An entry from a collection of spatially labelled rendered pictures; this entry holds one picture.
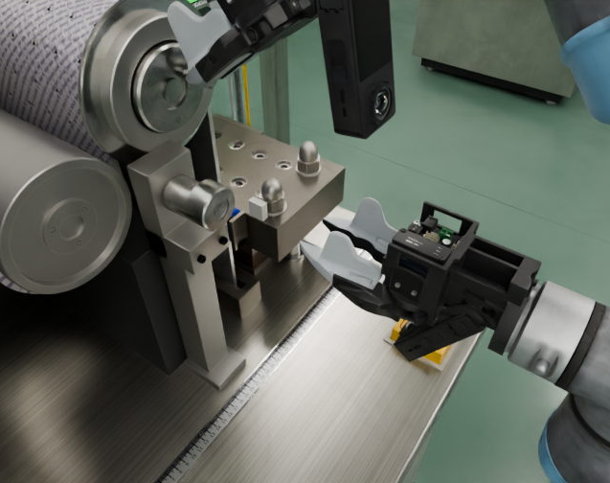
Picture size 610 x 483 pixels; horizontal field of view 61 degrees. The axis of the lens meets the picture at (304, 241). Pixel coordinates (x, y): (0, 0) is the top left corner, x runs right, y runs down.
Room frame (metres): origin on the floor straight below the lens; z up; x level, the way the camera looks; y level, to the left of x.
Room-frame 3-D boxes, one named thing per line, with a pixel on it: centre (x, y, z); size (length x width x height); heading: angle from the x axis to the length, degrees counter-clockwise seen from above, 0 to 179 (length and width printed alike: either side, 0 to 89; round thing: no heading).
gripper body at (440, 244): (0.30, -0.13, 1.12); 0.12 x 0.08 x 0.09; 55
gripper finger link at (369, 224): (0.39, -0.06, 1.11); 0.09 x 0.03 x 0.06; 46
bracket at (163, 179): (0.36, 0.11, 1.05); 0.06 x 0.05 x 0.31; 55
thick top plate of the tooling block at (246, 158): (0.65, 0.15, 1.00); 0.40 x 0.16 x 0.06; 55
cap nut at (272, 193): (0.51, 0.04, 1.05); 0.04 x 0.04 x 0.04
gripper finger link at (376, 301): (0.32, -0.07, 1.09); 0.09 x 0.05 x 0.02; 64
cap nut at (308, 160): (0.59, -0.01, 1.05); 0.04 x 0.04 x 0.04
